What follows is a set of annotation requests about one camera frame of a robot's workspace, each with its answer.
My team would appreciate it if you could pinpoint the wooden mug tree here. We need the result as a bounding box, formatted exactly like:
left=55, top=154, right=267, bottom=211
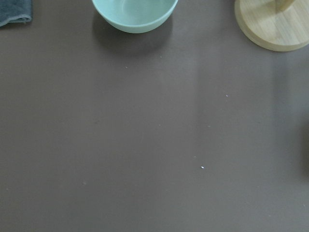
left=234, top=0, right=309, bottom=52

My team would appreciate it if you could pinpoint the green bowl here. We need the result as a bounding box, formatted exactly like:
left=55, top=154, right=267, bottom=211
left=92, top=0, right=178, bottom=33

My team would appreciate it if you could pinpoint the grey cloth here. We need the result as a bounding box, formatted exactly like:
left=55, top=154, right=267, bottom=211
left=0, top=0, right=32, bottom=27

